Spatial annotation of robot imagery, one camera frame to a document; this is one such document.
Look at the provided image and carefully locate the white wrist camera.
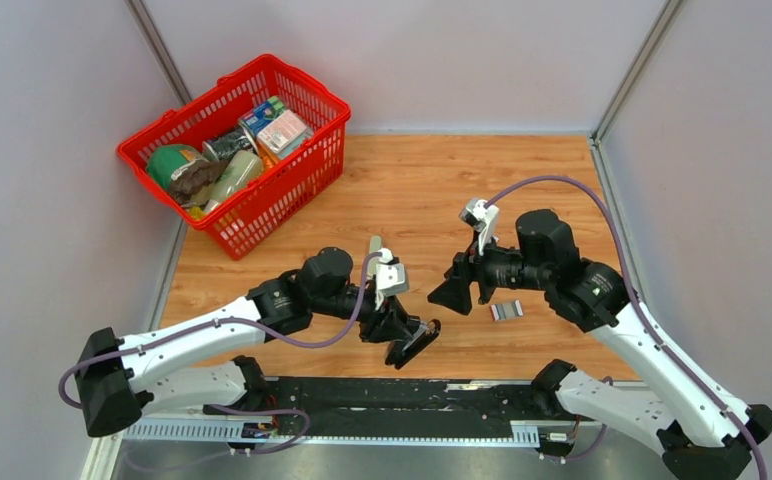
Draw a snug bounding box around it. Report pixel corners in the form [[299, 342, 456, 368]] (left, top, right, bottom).
[[373, 248, 410, 310], [459, 197, 500, 256]]

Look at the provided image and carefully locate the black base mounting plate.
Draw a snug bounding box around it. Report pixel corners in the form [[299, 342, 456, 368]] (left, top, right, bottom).
[[256, 377, 584, 439]]

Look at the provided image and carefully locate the green round package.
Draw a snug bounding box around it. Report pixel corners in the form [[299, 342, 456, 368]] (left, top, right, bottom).
[[145, 144, 208, 190]]

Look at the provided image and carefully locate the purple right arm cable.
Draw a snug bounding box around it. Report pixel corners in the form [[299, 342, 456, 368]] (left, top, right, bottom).
[[485, 174, 768, 480]]

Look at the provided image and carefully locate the blue green box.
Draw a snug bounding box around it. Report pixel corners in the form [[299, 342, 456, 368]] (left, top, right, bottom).
[[237, 95, 287, 136]]

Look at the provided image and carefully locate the black stapler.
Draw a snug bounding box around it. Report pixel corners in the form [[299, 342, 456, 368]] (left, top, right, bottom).
[[385, 319, 442, 370]]

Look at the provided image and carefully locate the pink white carton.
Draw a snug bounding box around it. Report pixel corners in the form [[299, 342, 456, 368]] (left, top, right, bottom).
[[257, 110, 314, 160]]

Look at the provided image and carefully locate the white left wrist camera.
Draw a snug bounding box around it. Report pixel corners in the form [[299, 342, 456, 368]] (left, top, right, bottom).
[[373, 248, 410, 310]]

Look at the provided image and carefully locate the red plastic shopping basket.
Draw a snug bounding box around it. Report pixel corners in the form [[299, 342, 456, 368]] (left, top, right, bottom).
[[116, 53, 352, 260]]

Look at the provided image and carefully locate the brown crumpled bag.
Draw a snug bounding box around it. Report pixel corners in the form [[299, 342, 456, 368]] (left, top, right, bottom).
[[165, 160, 227, 207]]

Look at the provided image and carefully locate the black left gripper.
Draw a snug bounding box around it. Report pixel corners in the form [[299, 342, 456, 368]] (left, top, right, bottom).
[[311, 285, 414, 346]]

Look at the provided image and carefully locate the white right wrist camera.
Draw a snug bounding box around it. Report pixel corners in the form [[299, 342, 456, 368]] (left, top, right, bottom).
[[459, 197, 500, 256]]

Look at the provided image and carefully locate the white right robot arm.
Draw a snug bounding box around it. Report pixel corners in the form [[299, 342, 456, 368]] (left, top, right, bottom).
[[428, 205, 772, 479]]

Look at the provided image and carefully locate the slotted grey cable duct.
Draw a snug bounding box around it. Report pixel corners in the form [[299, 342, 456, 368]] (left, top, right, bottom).
[[122, 418, 541, 448]]

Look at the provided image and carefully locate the pale green bottle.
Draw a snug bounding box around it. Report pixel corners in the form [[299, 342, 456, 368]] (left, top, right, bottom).
[[203, 150, 264, 215]]

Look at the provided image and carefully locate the grey staple strip box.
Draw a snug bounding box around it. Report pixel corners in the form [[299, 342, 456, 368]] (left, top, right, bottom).
[[490, 300, 525, 322]]

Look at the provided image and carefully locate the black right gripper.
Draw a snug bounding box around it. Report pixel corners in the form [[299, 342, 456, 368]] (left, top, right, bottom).
[[427, 229, 551, 316]]

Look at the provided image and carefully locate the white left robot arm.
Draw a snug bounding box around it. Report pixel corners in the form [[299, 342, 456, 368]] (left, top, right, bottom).
[[59, 247, 441, 438]]

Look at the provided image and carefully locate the dark patterned can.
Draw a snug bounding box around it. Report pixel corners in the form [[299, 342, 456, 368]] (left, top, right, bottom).
[[202, 126, 256, 163]]

